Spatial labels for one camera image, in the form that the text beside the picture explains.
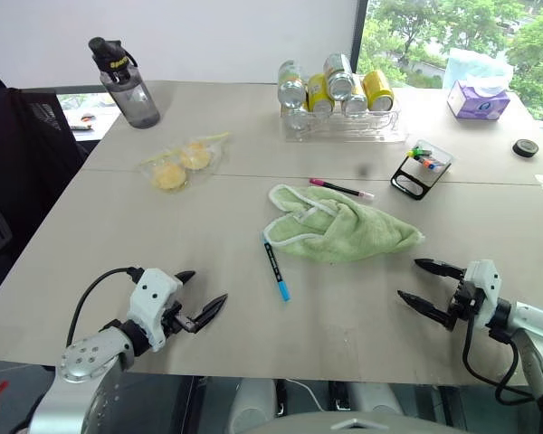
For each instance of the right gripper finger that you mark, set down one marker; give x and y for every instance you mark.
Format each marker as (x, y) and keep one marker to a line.
(423, 305)
(439, 267)

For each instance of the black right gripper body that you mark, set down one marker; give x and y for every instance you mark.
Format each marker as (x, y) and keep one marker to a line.
(465, 300)

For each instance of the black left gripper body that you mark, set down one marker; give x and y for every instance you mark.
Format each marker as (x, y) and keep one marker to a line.
(177, 320)

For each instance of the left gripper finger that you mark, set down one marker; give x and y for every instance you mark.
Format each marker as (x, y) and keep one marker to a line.
(212, 310)
(186, 276)

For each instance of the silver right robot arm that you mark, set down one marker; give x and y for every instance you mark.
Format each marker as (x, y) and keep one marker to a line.
(536, 334)

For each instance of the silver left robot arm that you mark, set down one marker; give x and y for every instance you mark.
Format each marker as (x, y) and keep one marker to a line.
(88, 357)

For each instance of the blue marker pen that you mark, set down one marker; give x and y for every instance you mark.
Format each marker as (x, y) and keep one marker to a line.
(276, 269)

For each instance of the black tray with markers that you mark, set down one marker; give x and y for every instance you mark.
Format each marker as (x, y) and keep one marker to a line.
(414, 178)

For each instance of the orange and blue packaged item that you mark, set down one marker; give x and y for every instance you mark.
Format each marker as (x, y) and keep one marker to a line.
(427, 162)

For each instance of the green packaged item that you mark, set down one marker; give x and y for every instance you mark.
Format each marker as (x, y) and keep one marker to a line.
(418, 151)

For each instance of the pink marker pen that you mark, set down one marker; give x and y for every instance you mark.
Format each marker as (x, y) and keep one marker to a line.
(339, 187)

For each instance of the purple tissue box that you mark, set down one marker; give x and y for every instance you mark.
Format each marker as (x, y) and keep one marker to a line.
(477, 101)

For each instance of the yellow bread bun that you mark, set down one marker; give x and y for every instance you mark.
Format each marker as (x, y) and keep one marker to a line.
(194, 156)
(168, 177)

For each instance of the grey rounded robot body shape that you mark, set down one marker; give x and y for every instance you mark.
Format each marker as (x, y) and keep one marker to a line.
(253, 404)

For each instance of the green towel white trim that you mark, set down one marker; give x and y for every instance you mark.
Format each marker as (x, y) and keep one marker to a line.
(339, 226)

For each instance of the clear plastic zip bag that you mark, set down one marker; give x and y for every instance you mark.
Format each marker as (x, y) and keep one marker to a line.
(183, 160)

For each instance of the grey robot chest plate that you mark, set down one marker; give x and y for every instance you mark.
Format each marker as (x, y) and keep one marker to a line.
(357, 424)

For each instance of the black round cap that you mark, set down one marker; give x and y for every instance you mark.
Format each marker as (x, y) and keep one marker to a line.
(526, 148)

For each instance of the clear plastic can holder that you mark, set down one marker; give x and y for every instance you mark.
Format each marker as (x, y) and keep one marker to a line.
(344, 126)

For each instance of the yellow drink can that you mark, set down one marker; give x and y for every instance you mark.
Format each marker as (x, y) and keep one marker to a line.
(378, 90)
(319, 95)

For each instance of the grey sports water bottle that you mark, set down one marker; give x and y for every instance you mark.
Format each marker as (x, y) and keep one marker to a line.
(131, 95)

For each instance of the black office chair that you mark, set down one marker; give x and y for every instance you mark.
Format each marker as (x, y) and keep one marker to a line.
(22, 153)

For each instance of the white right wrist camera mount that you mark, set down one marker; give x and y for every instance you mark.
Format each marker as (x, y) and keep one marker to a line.
(484, 282)

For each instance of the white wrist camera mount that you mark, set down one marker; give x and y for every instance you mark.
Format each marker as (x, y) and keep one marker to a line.
(484, 282)
(150, 294)

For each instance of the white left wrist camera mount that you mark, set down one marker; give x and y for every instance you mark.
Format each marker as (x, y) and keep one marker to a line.
(150, 294)

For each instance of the black window frame post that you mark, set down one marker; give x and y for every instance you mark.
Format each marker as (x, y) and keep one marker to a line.
(360, 36)

